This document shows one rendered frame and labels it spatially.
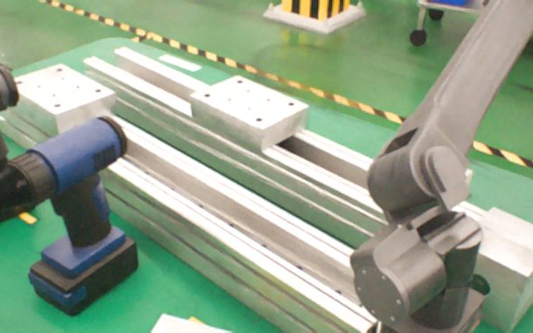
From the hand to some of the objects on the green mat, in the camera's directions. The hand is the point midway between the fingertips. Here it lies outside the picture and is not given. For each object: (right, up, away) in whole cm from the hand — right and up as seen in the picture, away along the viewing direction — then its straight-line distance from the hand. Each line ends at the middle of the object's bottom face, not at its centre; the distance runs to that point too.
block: (+13, +6, +14) cm, 20 cm away
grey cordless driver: (-61, +14, +24) cm, 67 cm away
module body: (-20, +22, +38) cm, 49 cm away
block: (-24, -4, -2) cm, 25 cm away
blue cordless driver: (-42, +6, +12) cm, 44 cm away
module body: (-33, +15, +27) cm, 45 cm away
